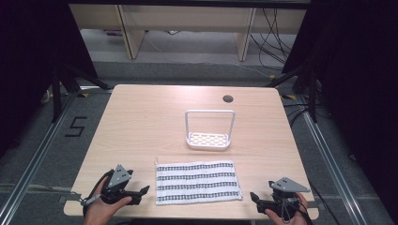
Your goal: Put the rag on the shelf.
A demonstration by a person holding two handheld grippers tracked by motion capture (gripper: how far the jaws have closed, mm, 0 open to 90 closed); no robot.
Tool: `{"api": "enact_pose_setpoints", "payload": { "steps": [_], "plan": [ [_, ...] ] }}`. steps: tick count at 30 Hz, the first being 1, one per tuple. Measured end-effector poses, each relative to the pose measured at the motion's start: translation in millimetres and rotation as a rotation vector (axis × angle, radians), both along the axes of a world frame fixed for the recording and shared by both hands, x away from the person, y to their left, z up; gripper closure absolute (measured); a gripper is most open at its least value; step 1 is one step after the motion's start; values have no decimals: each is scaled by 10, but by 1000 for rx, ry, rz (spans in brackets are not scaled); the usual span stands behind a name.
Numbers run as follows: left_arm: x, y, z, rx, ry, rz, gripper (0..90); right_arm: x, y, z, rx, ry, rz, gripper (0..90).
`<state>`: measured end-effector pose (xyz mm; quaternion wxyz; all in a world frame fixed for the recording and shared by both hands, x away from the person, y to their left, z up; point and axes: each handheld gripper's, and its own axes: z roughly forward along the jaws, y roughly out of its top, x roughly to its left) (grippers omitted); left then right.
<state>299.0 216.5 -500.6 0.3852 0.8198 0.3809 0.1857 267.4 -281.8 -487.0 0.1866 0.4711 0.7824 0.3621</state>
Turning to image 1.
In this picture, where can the person's right hand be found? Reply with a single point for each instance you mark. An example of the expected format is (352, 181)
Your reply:
(295, 217)

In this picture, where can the beige wooden desk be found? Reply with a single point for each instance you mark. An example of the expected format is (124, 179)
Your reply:
(187, 20)

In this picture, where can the aluminium floor rail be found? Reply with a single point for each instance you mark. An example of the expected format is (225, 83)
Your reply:
(331, 168)
(34, 159)

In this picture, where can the person's left hand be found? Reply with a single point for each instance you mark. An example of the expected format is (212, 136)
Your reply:
(100, 211)

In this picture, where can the white towel rack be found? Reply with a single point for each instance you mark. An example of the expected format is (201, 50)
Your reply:
(208, 140)

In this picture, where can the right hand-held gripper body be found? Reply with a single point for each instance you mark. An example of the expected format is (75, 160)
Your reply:
(286, 191)

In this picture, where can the dark curtain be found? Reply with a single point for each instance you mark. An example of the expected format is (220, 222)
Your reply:
(353, 93)
(34, 62)

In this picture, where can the white striped towel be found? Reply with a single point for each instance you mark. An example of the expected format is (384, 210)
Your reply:
(198, 182)

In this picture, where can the black metal stand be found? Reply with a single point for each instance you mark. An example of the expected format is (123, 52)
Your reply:
(57, 93)
(313, 93)

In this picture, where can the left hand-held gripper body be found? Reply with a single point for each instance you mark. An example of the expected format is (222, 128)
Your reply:
(119, 176)

